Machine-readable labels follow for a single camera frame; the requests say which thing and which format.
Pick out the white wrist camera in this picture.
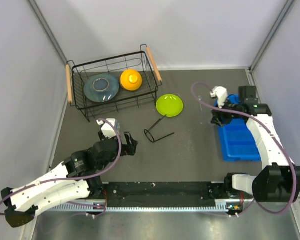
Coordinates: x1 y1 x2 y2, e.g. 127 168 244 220
96 118 117 139
210 86 228 109

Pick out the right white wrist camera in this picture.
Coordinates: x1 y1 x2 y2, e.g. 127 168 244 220
210 86 228 109

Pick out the orange ribbed bowl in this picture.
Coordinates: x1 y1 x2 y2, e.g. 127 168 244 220
120 69 143 92

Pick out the clear glass pipette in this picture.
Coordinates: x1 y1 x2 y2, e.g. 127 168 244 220
198 96 203 112

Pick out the black wire basket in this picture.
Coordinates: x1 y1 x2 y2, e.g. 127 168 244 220
65 44 162 121

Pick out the clear tube rack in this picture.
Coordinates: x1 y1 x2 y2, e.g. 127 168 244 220
115 119 121 135

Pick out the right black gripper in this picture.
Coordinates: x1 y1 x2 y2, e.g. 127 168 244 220
211 96 243 127

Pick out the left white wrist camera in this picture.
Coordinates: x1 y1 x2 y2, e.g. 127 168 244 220
96 118 117 139

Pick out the lime green plate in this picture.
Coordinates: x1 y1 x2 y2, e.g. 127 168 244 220
156 94 184 118

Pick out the black wire stand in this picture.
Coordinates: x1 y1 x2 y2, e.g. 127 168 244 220
143 114 176 144

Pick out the blue plastic divided bin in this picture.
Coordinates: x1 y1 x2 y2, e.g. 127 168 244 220
213 94 262 163

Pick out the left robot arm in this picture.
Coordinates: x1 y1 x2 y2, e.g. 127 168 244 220
1 132 138 228

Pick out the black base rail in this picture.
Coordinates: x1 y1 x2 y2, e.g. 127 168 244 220
104 182 229 208

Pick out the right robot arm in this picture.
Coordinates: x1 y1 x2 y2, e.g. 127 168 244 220
210 86 300 203

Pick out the blue ceramic plate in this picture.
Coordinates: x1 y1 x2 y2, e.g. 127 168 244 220
83 73 120 103

